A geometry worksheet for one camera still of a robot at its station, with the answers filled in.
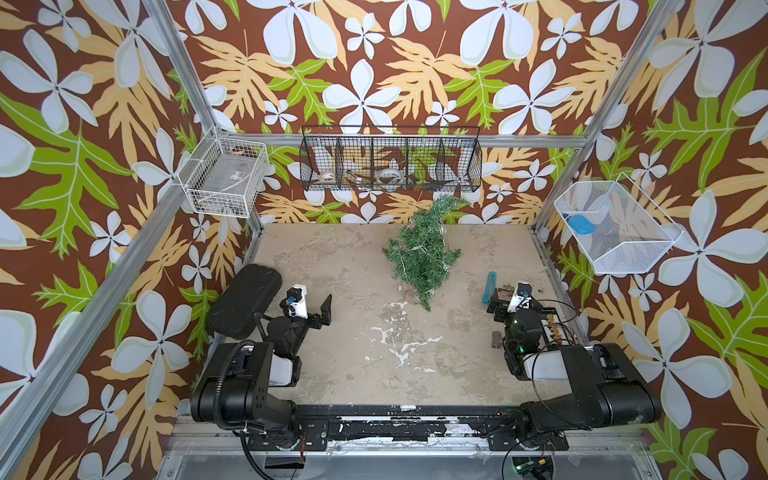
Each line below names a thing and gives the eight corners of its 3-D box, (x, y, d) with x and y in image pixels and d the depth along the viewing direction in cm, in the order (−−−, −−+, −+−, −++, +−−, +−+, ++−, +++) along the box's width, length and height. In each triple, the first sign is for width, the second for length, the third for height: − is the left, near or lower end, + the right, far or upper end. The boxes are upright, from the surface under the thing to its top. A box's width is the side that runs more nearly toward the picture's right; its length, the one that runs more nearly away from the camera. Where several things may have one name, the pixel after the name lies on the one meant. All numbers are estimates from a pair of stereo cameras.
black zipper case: (207, 331, 94) (197, 321, 88) (250, 272, 108) (243, 261, 103) (248, 344, 91) (240, 335, 86) (286, 282, 106) (281, 271, 100)
